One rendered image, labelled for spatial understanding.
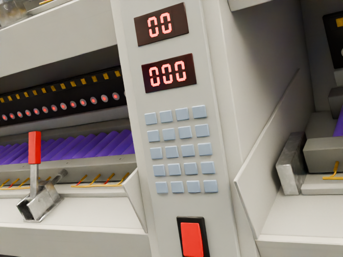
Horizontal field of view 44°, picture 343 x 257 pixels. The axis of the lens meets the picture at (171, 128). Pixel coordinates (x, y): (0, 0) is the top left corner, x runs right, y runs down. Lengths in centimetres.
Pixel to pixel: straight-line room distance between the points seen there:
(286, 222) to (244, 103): 9
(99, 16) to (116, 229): 18
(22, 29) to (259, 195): 27
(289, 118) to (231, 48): 11
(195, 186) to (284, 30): 18
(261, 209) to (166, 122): 9
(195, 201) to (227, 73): 10
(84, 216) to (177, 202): 13
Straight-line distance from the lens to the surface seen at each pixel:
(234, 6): 31
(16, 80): 78
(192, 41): 30
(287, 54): 41
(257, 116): 33
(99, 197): 45
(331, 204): 32
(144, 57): 32
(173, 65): 31
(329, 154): 34
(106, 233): 39
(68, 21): 39
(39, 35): 42
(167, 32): 31
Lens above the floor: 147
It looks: 3 degrees down
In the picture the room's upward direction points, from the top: 9 degrees counter-clockwise
